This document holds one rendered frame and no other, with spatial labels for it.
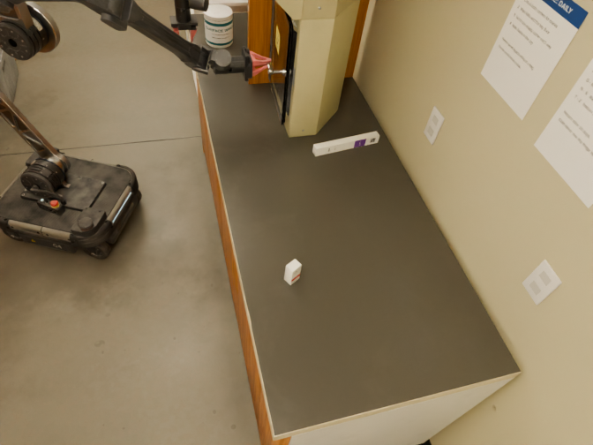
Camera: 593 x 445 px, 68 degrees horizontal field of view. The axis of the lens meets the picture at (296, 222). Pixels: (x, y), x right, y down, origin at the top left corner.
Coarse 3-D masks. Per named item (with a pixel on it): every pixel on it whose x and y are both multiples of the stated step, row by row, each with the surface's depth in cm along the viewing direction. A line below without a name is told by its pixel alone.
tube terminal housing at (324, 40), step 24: (312, 0) 131; (336, 0) 133; (312, 24) 137; (336, 24) 141; (312, 48) 144; (336, 48) 151; (312, 72) 151; (336, 72) 162; (312, 96) 159; (336, 96) 175; (288, 120) 169; (312, 120) 168
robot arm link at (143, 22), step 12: (132, 0) 118; (132, 12) 119; (144, 12) 122; (108, 24) 117; (120, 24) 117; (132, 24) 121; (144, 24) 123; (156, 24) 127; (156, 36) 129; (168, 36) 132; (180, 36) 137; (168, 48) 137; (180, 48) 138; (192, 48) 142; (204, 48) 147; (192, 60) 144; (204, 60) 149
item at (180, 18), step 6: (180, 12) 166; (186, 12) 167; (174, 18) 171; (180, 18) 168; (186, 18) 169; (192, 18) 173; (174, 24) 169; (180, 24) 169; (186, 24) 170; (192, 24) 170
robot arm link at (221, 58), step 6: (210, 54) 144; (216, 54) 142; (222, 54) 143; (228, 54) 143; (210, 60) 143; (216, 60) 143; (222, 60) 143; (228, 60) 144; (216, 66) 146; (222, 66) 143; (228, 66) 146; (204, 72) 151
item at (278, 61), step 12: (276, 12) 156; (276, 24) 158; (288, 24) 138; (288, 36) 140; (288, 48) 142; (276, 60) 164; (288, 60) 146; (276, 84) 169; (276, 96) 171; (276, 108) 173
